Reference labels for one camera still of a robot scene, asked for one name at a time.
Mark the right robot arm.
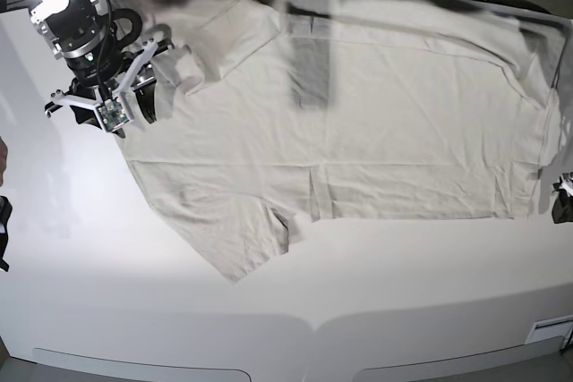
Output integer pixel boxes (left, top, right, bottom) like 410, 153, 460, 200
1, 0, 169, 137

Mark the white label sticker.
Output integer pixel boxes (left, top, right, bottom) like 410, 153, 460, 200
525, 315, 573, 347

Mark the light grey T-shirt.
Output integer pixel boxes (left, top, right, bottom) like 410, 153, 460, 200
117, 0, 567, 282

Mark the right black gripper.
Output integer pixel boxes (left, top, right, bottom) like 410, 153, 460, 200
66, 48, 157, 131

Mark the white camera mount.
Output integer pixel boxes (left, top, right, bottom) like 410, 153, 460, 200
44, 38, 174, 138
553, 173, 573, 198

